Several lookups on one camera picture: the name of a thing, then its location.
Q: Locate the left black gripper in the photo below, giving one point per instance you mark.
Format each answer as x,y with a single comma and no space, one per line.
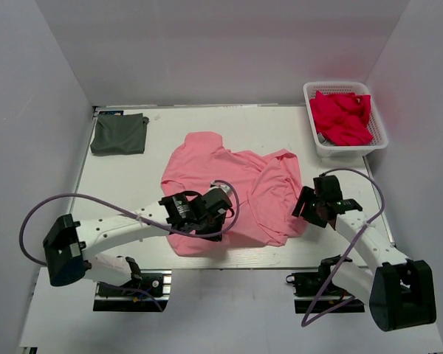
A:
221,222

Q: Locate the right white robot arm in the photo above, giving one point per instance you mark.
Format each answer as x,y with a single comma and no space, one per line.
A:
371,274

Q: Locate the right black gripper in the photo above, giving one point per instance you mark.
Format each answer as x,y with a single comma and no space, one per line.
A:
306,192

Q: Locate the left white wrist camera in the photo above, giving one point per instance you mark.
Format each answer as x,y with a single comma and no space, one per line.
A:
222,185

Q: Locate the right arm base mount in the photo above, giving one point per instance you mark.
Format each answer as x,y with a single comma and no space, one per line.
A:
306,284

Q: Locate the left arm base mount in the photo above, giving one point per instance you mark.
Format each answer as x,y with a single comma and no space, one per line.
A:
150,294

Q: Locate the pink t-shirt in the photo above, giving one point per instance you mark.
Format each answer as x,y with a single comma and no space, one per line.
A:
268,188

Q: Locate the folded dark grey t-shirt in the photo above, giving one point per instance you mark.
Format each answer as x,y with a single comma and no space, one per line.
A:
119,135

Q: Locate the red t-shirt in basket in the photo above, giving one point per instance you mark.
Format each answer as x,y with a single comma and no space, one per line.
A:
342,119

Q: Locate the blue label sticker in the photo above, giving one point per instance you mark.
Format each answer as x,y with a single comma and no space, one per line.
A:
110,112

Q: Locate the white plastic basket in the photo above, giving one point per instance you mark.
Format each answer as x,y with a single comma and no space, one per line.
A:
325,148

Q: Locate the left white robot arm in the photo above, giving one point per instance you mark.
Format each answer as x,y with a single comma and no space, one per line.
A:
76,250

